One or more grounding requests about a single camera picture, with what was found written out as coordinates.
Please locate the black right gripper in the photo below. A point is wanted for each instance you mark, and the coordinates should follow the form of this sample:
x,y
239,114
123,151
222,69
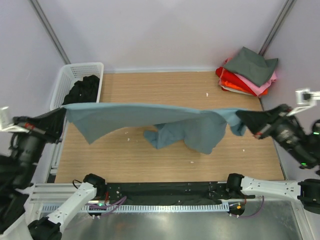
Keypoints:
x,y
255,121

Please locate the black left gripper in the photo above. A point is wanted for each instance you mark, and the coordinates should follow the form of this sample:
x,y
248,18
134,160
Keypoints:
x,y
50,122

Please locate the light blue t shirt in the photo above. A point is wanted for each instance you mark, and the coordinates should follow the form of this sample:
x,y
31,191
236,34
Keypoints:
x,y
201,130

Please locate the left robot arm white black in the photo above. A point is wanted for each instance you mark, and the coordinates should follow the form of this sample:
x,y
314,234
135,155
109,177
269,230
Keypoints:
x,y
37,211

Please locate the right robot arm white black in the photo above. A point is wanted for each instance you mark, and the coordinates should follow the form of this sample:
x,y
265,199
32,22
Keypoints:
x,y
307,192

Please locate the pink folded t shirt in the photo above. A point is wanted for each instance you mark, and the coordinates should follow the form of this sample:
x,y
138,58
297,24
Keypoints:
x,y
263,87

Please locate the white folded t shirt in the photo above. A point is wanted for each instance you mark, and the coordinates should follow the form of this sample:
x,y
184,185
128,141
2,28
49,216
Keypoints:
x,y
224,88

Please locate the black t shirt in basket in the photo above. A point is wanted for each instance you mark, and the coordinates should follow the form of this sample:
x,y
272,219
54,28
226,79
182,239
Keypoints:
x,y
83,91

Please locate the orange folded t shirt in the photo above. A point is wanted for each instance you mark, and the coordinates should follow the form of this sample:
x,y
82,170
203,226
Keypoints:
x,y
243,88

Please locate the white plastic laundry basket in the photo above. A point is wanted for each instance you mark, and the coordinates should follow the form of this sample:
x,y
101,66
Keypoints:
x,y
71,73

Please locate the red folded t shirt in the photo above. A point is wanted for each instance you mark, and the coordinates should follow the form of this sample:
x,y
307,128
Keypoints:
x,y
234,78

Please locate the grey folded t shirt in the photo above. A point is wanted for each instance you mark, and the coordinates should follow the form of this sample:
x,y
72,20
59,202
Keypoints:
x,y
252,66

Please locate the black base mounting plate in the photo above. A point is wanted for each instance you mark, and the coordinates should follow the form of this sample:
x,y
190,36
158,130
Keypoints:
x,y
170,193

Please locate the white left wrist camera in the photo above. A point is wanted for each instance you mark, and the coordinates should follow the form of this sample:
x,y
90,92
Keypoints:
x,y
6,122

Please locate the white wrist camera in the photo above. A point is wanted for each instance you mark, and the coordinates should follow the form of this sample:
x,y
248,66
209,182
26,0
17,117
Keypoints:
x,y
305,99
6,122

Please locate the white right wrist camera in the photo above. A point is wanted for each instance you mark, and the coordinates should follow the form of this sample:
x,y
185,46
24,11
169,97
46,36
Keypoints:
x,y
305,99

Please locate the aluminium frame rail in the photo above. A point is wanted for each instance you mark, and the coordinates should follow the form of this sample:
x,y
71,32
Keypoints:
x,y
50,192

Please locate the white slotted cable duct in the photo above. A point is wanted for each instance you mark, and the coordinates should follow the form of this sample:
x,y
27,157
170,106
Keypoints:
x,y
224,207

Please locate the grey metal corner post left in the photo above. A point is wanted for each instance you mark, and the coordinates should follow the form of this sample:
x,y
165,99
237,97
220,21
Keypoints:
x,y
49,30

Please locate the grey metal corner post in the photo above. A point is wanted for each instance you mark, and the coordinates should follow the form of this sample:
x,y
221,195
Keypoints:
x,y
49,30
279,21

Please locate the grey metal corner post right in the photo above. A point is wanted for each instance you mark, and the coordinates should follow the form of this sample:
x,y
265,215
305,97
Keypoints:
x,y
279,21

